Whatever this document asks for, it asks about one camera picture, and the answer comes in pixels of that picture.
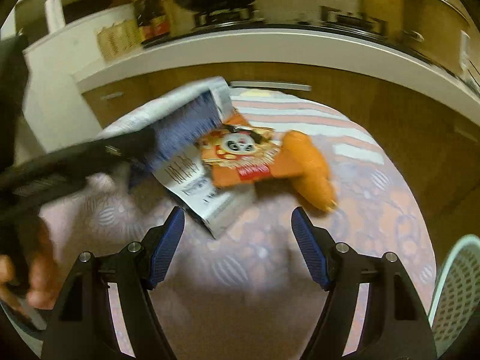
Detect black white carton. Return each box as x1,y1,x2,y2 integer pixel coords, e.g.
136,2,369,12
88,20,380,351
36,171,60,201
153,145,256,239

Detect orange snack wrapper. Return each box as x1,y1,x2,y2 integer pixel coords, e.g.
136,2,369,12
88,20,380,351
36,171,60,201
199,112,304,189

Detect white cardboard box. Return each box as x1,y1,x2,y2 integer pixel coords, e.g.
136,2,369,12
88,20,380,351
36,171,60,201
99,76,234,185

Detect white plastic trash basket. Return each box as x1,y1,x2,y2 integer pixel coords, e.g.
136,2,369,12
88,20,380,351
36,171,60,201
428,234,479,358

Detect white kitchen countertop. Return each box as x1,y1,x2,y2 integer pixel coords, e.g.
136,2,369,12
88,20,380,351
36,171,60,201
72,28,479,124

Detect left hand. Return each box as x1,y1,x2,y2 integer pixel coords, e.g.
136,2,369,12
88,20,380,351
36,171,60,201
1,217,62,316

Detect patterned pink tablecloth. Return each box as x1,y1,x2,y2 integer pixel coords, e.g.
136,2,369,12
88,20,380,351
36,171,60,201
42,88,436,359

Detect yellow plastic basket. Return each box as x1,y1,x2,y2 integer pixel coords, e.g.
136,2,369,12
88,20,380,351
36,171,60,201
97,19,141,62

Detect sauce bottles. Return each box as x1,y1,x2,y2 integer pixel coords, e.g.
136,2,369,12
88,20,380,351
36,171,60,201
132,0,171,45

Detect gas stove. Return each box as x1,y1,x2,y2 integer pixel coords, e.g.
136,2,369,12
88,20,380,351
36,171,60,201
142,5,406,50

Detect large steel pot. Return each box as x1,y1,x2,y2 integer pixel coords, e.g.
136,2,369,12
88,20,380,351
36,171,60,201
401,0,470,77

